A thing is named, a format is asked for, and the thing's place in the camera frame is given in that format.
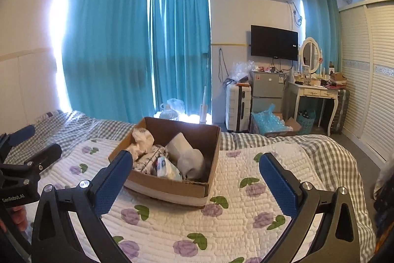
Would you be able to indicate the white dressing table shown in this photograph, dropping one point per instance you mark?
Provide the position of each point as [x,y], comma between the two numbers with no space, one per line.
[317,92]

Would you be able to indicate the clear plastic bag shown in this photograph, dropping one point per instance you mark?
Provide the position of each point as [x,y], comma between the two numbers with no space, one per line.
[241,72]

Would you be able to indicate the blue white packet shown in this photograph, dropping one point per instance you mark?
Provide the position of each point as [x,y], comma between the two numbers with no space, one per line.
[164,169]

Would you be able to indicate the open floor cardboard box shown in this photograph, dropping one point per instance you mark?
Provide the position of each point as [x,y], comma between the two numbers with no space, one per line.
[292,125]

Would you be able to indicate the white sock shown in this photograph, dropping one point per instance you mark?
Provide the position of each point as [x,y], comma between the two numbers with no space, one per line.
[188,158]

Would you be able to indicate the small grey fridge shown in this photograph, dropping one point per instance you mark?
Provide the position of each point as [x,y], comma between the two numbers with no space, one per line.
[267,85]

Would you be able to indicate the white slatted wardrobe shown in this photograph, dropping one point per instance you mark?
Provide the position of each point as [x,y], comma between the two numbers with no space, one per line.
[369,81]

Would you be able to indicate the white suitcase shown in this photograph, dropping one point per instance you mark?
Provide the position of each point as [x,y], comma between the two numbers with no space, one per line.
[237,107]

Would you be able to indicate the brown cardboard box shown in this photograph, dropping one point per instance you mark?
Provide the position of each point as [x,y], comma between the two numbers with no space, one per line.
[172,190]

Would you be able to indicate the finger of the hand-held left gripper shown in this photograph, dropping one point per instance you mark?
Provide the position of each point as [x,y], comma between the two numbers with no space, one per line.
[46,152]
[21,132]

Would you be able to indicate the narrow teal curtain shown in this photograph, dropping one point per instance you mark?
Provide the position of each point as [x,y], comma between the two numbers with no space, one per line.
[320,22]

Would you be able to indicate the blue plastic basket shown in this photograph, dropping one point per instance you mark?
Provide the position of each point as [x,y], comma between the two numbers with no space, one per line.
[307,119]

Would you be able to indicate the floral tissue pack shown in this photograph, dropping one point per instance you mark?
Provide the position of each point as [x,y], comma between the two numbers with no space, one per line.
[147,162]

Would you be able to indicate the oval white mirror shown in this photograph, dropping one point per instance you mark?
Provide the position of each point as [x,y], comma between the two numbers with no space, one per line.
[310,55]

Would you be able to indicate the silver suitcase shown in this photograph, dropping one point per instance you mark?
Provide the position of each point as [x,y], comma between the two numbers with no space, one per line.
[341,112]

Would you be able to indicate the small brown box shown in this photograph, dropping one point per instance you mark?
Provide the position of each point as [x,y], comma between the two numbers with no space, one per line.
[338,78]

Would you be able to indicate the grey checked bedsheet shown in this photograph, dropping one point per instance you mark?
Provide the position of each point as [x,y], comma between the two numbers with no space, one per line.
[77,126]

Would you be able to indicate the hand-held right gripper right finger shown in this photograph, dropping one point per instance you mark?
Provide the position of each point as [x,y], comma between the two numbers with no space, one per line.
[277,186]

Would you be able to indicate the blue bag of bottles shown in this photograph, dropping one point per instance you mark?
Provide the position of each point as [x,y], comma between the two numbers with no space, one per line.
[269,122]

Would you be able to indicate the wide teal curtain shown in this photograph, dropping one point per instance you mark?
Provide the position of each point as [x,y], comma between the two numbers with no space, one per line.
[107,41]

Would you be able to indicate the person's left hand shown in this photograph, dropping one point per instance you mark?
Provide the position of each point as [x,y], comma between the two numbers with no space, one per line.
[18,218]

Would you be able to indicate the black wall television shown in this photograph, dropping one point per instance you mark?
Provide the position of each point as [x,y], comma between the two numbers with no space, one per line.
[274,42]

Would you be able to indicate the white plastic bag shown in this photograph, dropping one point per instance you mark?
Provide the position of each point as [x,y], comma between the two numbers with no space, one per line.
[174,107]

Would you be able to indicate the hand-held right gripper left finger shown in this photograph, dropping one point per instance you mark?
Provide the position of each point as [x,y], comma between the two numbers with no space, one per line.
[113,181]

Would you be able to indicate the floral quilted blanket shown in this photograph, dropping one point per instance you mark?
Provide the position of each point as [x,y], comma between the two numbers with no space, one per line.
[234,220]

